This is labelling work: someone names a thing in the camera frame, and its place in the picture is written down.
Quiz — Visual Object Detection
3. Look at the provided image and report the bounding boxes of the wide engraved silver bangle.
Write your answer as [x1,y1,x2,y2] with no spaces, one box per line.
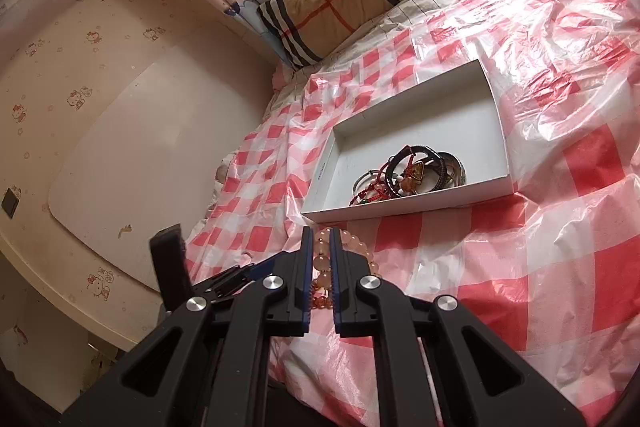
[440,152,469,188]

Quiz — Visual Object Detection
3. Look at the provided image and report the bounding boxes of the black leather bracelet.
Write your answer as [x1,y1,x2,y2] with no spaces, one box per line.
[387,146,455,196]

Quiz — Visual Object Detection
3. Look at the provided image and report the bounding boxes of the white cardboard box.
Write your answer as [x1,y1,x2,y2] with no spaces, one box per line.
[300,58,515,224]

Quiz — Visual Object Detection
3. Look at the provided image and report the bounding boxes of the amber bead bracelet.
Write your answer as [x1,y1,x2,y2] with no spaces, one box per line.
[310,279,334,311]

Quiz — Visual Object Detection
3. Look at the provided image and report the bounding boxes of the amber pendant red cord bracelet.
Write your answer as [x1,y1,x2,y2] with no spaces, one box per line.
[394,163,427,196]

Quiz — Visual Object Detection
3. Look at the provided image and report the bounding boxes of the thin silver bangle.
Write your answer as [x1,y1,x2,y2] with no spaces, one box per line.
[355,169,396,196]

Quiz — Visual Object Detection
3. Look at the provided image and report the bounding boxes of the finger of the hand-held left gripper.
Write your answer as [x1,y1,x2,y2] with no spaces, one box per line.
[192,251,302,306]

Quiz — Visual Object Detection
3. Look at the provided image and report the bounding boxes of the red braided bracelet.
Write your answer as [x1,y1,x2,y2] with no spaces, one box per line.
[349,162,401,206]

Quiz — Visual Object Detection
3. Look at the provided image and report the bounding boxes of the black wall socket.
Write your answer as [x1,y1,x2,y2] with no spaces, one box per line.
[1,188,22,219]

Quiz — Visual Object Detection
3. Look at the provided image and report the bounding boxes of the pink bead bracelet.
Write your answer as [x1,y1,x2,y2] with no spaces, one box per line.
[312,228,384,289]

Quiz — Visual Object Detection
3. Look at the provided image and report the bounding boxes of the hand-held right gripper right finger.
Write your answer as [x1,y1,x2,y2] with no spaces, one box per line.
[329,229,586,427]

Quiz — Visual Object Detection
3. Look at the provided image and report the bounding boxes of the red checkered plastic sheet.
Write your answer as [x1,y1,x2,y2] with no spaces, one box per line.
[185,0,640,427]

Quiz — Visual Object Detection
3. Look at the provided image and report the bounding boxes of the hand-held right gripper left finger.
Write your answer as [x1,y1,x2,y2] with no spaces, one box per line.
[60,226,315,427]

